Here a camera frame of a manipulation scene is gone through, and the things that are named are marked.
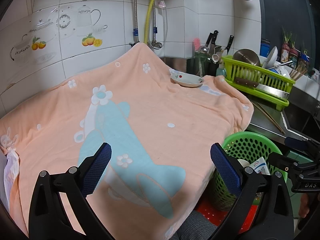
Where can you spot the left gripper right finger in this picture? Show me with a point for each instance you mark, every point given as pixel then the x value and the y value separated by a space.
pixel 273 218

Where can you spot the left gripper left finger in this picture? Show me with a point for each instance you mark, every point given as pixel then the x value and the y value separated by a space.
pixel 47 216

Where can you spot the white paper cup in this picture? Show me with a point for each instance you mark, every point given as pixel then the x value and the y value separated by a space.
pixel 243 162

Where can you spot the person right hand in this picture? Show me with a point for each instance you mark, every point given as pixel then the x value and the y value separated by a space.
pixel 304 208

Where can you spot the wooden chopstick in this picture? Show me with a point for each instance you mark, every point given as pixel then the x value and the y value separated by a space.
pixel 269 117

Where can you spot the green perforated waste basket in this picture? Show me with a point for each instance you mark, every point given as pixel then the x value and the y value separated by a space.
pixel 246 146

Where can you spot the red plastic stool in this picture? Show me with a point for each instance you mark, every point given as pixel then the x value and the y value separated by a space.
pixel 215 216

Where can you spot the lime green dish rack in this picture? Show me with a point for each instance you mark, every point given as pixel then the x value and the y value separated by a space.
pixel 247 77

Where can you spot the white bowl in rack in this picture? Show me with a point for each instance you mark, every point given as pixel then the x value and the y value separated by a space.
pixel 271 59

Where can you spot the steel bowl in rack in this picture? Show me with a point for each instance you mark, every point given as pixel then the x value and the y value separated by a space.
pixel 247 56

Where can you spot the knife block with knives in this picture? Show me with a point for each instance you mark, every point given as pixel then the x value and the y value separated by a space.
pixel 207 58

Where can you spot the peach flower-pattern towel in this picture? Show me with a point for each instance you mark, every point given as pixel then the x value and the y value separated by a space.
pixel 160 134

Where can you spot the white ceramic dish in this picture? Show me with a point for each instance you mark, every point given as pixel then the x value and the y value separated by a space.
pixel 186 80

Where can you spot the cleaver with wooden handle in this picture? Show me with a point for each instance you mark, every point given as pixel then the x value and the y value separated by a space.
pixel 263 88

